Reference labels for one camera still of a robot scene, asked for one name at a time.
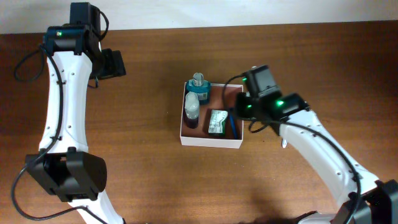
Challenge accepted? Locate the blue white toothbrush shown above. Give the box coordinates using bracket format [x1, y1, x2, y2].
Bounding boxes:
[281, 139, 288, 148]

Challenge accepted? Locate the white cardboard box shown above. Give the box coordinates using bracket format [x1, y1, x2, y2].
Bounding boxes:
[179, 83, 244, 149]

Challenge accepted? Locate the blue disposable razor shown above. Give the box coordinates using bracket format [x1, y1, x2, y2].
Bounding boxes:
[229, 108, 239, 139]

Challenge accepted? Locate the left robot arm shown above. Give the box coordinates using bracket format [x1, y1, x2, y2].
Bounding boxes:
[24, 2, 126, 223]

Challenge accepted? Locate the clear pump bottle purple liquid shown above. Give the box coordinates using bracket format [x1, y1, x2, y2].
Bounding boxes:
[184, 91, 200, 129]

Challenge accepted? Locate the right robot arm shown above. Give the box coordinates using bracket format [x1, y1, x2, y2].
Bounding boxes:
[233, 65, 397, 223]

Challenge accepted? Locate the blue mouthwash bottle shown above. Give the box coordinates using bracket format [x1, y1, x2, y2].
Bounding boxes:
[186, 72, 211, 105]

